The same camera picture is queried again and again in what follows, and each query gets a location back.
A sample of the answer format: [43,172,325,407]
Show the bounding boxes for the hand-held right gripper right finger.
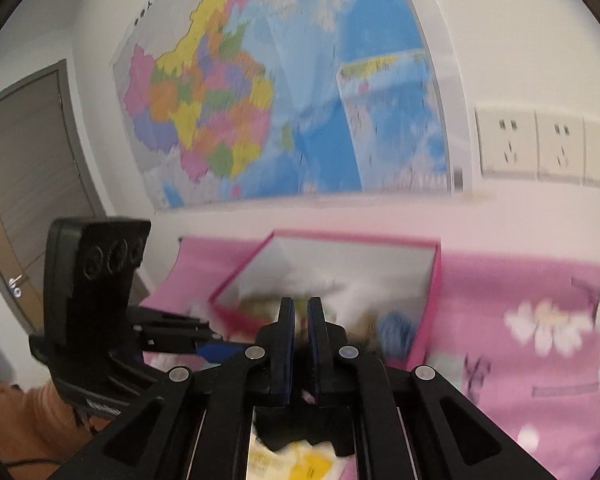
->
[307,297,561,480]

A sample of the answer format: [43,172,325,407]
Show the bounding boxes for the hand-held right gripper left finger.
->
[47,297,297,480]

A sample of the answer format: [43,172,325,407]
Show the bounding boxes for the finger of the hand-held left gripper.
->
[130,307,221,333]
[142,335,243,361]

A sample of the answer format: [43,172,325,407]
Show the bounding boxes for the black cloth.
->
[252,340,356,456]

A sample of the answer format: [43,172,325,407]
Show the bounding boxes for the blue gingham scrunchie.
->
[377,310,416,356]

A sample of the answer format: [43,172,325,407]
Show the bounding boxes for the pink cardboard box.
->
[207,230,442,368]

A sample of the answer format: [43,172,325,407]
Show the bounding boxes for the person's left forearm orange sleeve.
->
[0,377,116,466]

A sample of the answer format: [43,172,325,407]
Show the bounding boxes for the yellow packet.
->
[247,410,351,480]

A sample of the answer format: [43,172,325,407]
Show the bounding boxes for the grey wooden door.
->
[0,59,148,333]

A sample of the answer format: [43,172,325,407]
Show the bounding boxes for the pink printed bedsheet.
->
[140,235,600,480]

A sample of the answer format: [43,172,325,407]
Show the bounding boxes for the black cable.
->
[0,455,76,468]

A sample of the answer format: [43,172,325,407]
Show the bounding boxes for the colourful wall map poster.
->
[110,0,466,213]

